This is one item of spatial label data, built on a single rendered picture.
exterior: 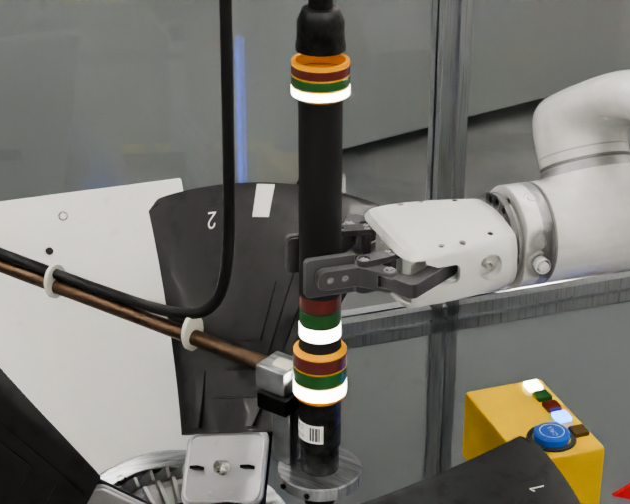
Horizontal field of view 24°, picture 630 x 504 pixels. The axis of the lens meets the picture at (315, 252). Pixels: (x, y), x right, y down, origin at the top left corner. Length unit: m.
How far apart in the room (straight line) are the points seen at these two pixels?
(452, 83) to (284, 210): 0.67
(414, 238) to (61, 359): 0.49
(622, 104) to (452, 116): 0.83
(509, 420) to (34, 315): 0.55
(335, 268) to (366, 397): 1.00
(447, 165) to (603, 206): 0.80
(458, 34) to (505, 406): 0.51
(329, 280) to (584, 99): 0.25
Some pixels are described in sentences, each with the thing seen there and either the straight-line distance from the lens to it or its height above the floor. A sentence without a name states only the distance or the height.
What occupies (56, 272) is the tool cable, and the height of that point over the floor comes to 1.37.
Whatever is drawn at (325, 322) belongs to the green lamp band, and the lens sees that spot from 1.14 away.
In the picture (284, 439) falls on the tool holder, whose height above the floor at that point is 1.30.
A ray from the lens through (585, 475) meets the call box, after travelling 1.66.
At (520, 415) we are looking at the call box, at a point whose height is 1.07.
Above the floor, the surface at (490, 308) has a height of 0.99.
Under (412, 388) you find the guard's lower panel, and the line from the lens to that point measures 2.12.
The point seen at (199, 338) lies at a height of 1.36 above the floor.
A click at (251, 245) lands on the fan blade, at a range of 1.30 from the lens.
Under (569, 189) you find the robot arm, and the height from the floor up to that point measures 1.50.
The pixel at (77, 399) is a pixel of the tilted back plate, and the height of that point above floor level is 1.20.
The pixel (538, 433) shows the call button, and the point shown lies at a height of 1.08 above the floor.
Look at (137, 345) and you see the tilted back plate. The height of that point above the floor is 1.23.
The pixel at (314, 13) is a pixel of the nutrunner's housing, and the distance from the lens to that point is 1.05.
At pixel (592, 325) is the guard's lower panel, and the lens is 2.21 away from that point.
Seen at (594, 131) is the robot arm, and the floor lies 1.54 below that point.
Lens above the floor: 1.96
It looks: 26 degrees down
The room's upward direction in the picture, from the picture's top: straight up
